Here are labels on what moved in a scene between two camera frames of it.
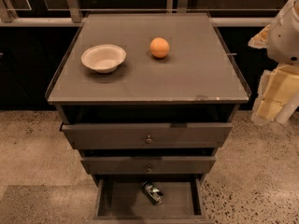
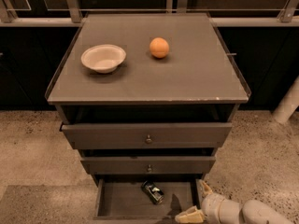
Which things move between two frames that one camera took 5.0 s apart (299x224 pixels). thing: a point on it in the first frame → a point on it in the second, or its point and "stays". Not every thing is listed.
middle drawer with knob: (150, 164) stays
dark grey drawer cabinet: (148, 100) stays
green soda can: (152, 192) stays
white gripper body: (285, 41) → (211, 205)
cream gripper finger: (261, 39) → (206, 190)
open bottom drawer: (124, 199) stays
